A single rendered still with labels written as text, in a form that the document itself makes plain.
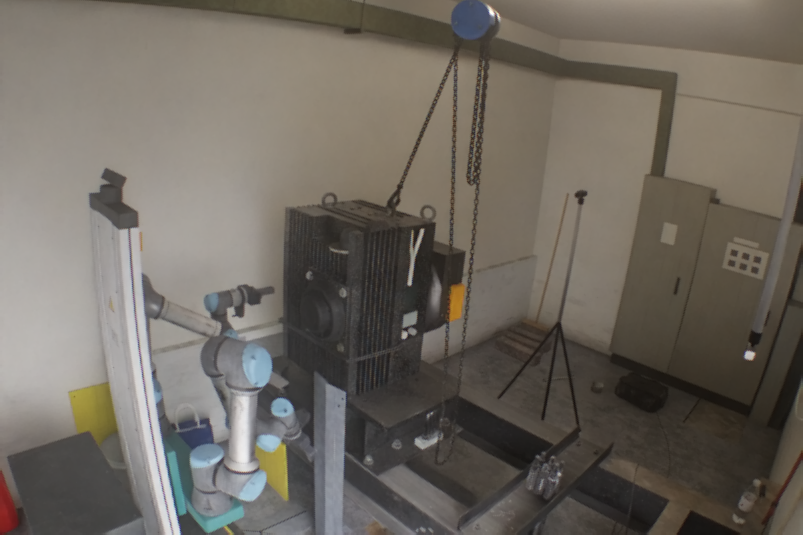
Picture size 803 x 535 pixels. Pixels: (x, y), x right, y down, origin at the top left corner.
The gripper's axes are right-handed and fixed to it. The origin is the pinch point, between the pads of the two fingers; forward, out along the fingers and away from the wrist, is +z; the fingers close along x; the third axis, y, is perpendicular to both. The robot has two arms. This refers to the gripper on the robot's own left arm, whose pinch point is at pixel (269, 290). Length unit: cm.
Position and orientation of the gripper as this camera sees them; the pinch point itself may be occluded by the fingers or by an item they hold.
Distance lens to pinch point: 238.8
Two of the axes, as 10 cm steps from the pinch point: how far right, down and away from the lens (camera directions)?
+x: -7.2, -2.6, 6.4
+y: 1.0, -9.6, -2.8
